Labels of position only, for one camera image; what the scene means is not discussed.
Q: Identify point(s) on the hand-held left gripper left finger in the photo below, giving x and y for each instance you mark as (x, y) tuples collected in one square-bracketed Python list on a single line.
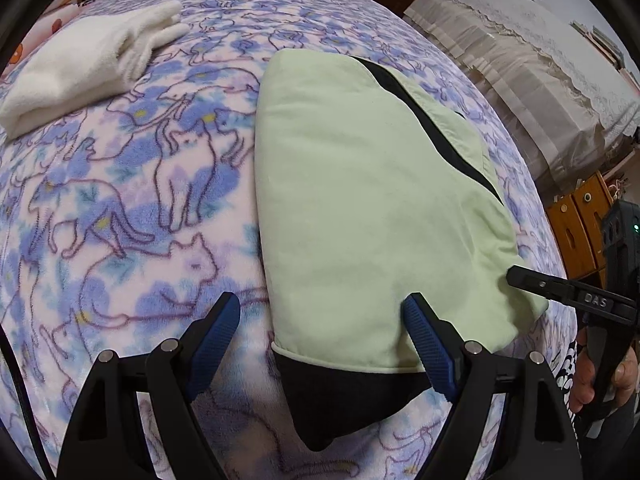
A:
[(215, 345)]

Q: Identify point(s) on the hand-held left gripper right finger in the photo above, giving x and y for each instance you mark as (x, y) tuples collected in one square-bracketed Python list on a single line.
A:
[(430, 350)]

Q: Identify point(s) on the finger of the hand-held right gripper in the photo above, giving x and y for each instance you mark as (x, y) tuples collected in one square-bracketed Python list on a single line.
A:
[(555, 287)]

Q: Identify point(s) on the green and black hooded jacket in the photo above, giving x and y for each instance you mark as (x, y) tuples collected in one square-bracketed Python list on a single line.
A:
[(375, 210)]

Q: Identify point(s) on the person's right hand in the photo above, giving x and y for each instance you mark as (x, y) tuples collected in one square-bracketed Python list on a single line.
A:
[(580, 380)]

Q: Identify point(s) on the wooden drawer cabinet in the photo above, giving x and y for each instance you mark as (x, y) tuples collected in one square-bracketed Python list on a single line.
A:
[(580, 225)]

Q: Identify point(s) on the black and white graffiti cloth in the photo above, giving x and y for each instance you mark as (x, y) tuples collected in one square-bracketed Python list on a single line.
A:
[(562, 375)]

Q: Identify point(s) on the purple cat-print fleece blanket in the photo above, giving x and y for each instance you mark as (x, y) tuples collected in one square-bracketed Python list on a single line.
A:
[(125, 210)]

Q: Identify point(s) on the beige lace-covered furniture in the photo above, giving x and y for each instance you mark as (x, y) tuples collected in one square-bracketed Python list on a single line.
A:
[(525, 75)]

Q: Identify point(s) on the folded white fleece cloth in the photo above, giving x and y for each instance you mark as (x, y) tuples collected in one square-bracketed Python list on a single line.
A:
[(75, 70)]

